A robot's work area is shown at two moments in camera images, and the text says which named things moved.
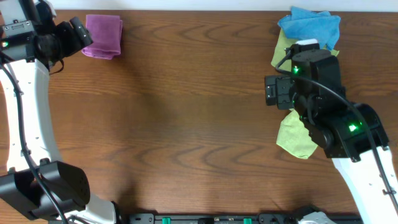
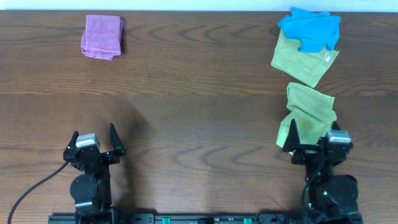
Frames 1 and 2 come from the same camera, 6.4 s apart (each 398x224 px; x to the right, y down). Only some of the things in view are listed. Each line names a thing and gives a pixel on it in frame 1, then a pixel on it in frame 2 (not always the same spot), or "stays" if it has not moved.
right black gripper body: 286,96 -> 305,154
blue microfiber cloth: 301,24 stays
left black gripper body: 64,37 -> 111,158
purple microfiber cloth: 106,32 stays
